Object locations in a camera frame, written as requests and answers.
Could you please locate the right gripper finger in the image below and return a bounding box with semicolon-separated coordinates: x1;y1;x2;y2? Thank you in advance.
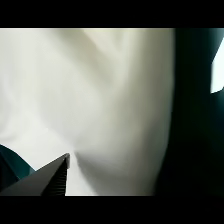
0;152;71;197

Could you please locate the white shirt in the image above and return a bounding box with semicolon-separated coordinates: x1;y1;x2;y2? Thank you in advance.
0;27;177;197

